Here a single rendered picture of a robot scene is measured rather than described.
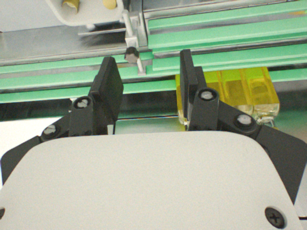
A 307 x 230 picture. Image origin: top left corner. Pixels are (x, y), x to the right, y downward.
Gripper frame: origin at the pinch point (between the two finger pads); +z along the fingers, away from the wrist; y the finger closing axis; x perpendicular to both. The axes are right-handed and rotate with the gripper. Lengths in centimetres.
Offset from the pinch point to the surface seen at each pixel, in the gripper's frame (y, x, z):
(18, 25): -46, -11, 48
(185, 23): 5.7, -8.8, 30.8
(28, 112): -55, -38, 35
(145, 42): -4.3, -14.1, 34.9
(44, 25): -38, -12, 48
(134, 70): -7.8, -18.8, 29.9
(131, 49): -5.3, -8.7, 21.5
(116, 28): -13.3, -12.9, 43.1
